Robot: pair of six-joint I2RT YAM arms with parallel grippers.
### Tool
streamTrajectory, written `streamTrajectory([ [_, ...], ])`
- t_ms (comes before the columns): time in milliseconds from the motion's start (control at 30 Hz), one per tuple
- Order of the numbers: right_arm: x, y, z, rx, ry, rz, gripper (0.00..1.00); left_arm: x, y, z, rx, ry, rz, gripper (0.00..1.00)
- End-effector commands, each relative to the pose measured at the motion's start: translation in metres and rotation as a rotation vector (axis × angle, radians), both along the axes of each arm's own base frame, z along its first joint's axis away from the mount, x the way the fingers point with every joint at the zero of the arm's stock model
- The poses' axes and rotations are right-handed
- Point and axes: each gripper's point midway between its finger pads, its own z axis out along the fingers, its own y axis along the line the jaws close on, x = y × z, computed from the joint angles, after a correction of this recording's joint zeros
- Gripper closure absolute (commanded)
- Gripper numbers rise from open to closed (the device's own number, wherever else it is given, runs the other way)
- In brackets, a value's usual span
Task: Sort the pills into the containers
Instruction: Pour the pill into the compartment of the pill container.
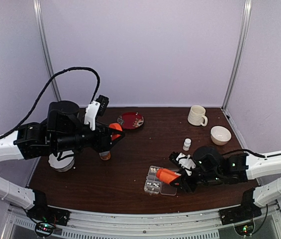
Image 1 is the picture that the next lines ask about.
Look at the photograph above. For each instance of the orange pill bottle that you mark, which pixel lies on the orange pill bottle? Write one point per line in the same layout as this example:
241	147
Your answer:
167	176

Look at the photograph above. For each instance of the grey lid pill bottle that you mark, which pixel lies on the grey lid pill bottle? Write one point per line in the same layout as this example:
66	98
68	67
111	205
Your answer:
105	155

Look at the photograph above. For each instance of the red floral plate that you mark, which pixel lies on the red floral plate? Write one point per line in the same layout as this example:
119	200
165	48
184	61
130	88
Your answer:
130	120

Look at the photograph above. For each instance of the clear plastic pill organizer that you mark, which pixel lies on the clear plastic pill organizer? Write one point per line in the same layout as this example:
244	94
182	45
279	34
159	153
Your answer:
164	189

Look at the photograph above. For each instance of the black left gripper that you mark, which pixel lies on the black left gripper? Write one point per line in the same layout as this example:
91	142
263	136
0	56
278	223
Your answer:
102	143

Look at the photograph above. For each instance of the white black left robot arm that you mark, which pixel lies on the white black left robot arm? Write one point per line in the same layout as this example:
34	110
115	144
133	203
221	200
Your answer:
60	137

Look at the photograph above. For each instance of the aluminium frame post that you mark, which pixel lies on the aluminium frame post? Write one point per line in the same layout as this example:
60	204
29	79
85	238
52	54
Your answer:
245	22
47	58

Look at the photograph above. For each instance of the round white pills in organizer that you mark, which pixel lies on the round white pills in organizer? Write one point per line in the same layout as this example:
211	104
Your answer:
153	184

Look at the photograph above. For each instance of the cream ribbed mug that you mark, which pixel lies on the cream ribbed mug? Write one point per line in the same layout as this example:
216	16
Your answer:
197	116

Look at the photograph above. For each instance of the right aluminium frame post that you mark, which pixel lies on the right aluminium frame post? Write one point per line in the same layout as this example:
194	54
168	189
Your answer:
245	22

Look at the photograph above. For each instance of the white pill bottle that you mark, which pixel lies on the white pill bottle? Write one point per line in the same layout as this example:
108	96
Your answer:
187	144

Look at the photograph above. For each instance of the white scalloped bowl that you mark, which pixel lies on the white scalloped bowl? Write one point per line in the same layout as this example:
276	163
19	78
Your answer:
63	162

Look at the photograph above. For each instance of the left aluminium frame post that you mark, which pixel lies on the left aluminium frame post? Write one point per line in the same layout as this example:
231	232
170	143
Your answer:
47	58

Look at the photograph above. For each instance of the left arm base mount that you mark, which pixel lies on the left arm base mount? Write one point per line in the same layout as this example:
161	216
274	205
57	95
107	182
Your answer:
46	218

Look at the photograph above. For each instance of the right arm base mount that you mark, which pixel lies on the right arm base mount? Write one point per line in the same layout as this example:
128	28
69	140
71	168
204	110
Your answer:
242	217

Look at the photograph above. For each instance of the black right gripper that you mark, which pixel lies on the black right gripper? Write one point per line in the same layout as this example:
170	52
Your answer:
186	185

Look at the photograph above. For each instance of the orange bottle lid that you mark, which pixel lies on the orange bottle lid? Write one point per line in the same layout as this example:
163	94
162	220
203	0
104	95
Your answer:
117	127

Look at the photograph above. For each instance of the small white bowl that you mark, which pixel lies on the small white bowl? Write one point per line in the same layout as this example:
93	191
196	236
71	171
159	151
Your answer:
220	135

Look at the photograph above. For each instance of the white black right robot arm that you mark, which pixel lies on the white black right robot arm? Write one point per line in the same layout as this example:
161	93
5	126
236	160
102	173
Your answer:
207	166

